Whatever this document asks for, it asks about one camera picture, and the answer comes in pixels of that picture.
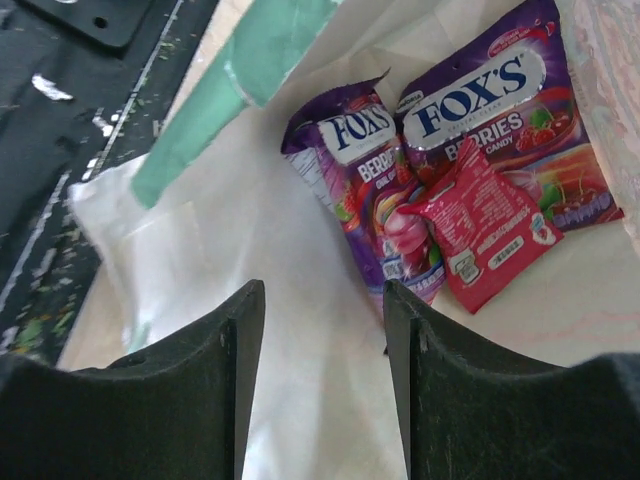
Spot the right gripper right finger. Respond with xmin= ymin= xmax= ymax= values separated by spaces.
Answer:
xmin=383 ymin=280 xmax=639 ymax=479

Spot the pink candy packet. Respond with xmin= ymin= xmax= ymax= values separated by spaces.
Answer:
xmin=399 ymin=137 xmax=564 ymax=314

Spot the purple berry candy packet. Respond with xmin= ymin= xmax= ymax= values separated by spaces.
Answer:
xmin=395 ymin=1 xmax=623 ymax=231
xmin=281 ymin=78 xmax=445 ymax=304

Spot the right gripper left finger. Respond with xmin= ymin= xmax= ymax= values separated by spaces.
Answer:
xmin=1 ymin=280 xmax=265 ymax=479

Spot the green paper gift bag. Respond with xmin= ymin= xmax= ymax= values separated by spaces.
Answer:
xmin=70 ymin=1 xmax=639 ymax=479

